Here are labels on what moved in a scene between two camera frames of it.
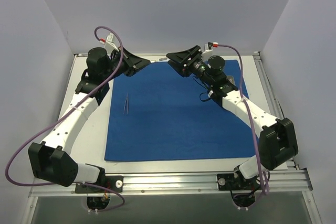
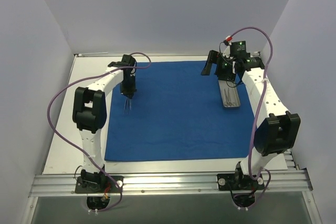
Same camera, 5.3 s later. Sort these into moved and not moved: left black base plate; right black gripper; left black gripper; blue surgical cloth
Moved: right black gripper; left black gripper
Not moved: blue surgical cloth; left black base plate
